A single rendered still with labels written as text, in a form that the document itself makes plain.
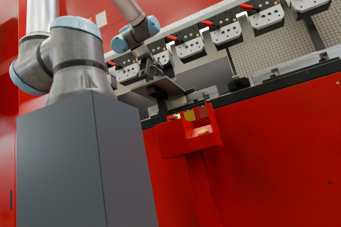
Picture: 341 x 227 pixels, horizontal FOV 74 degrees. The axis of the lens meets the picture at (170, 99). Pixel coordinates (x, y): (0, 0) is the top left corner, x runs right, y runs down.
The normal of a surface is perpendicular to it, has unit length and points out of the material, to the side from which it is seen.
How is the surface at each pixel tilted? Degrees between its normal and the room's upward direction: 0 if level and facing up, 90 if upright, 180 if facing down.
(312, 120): 90
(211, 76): 90
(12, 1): 90
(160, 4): 90
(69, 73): 72
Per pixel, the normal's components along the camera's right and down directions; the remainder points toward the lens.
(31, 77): -0.22, 0.51
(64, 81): -0.26, -0.53
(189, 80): -0.38, -0.21
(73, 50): 0.14, -0.33
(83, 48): 0.47, -0.37
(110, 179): 0.92, -0.29
